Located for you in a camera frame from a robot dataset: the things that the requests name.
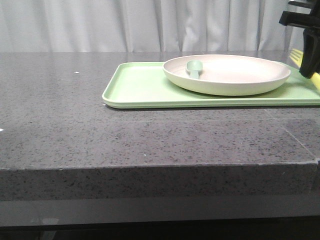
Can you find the white pleated curtain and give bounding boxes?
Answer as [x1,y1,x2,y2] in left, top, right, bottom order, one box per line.
[0,0,305,53]

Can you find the light green plastic tray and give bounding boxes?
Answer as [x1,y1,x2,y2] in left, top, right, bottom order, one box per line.
[102,62,320,109]

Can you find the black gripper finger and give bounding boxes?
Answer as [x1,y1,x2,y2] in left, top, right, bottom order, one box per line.
[299,28,320,79]

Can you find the sage green plastic spoon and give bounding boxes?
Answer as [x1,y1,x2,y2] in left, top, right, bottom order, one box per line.
[186,60,203,79]

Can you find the yellow plastic fork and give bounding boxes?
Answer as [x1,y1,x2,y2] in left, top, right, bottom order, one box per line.
[289,48,320,90]

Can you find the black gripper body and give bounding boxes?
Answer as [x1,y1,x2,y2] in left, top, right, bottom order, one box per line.
[279,0,320,30]

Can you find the cream round plate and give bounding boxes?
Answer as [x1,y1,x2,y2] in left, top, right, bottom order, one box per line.
[163,54,291,96]

